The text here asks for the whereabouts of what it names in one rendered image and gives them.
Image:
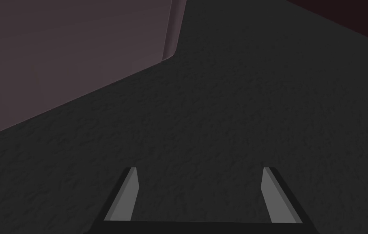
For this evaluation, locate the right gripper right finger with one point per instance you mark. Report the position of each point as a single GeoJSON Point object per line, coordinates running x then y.
{"type": "Point", "coordinates": [278, 201]}

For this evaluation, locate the mauve grey flat panel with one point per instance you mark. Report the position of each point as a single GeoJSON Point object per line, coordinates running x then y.
{"type": "Point", "coordinates": [67, 45]}

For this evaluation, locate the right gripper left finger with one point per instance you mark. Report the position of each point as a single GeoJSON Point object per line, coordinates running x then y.
{"type": "Point", "coordinates": [123, 201]}

